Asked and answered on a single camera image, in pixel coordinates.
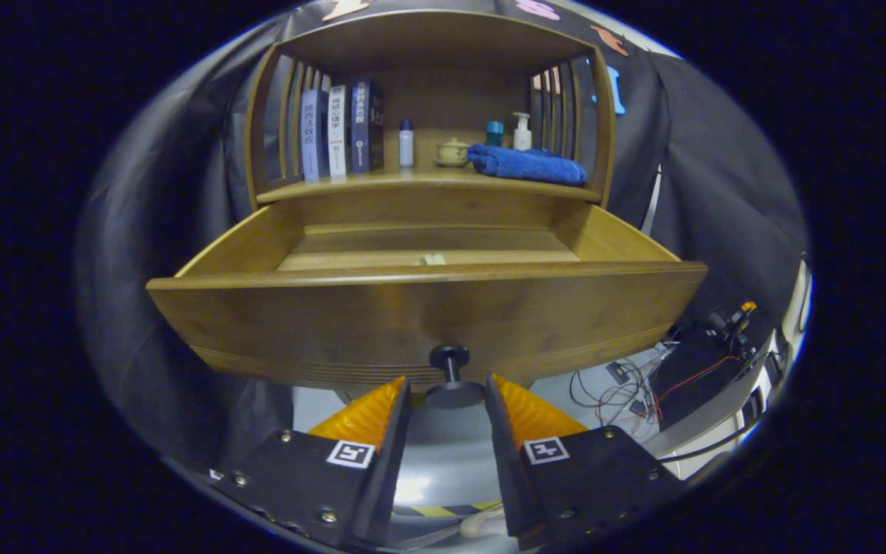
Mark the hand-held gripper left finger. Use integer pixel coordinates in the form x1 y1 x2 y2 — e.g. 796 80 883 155
208 375 414 552

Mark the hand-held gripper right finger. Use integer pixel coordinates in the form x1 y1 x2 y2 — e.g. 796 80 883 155
484 374 687 552

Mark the wooden drawer with black knob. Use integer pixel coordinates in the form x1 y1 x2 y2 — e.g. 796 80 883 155
146 189 710 410

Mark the wooden countertop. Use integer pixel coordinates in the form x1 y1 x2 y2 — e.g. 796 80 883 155
257 164 602 205

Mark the wooden cabinet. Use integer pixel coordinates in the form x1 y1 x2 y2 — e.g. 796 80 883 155
243 9 618 210

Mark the white shoe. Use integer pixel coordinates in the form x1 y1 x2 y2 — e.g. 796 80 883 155
458 504 508 539

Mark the orange and black clamp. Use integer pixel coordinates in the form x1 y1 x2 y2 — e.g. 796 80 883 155
708 300 759 347

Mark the folded blue towel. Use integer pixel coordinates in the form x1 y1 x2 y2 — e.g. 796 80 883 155
465 142 589 188

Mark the beige lidded teacup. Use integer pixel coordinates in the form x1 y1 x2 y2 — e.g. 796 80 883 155
433 137 472 169

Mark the white equipment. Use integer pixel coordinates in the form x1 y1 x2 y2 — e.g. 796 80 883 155
766 258 814 385

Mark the white book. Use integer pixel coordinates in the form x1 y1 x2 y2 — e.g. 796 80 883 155
327 84 352 179

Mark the light blue book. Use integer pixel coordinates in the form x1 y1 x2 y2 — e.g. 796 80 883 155
300 88 331 182

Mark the dark blue book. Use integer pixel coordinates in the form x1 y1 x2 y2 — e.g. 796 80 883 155
348 78 385 175

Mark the tangle of floor cables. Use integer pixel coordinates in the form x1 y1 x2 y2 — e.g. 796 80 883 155
568 339 744 443

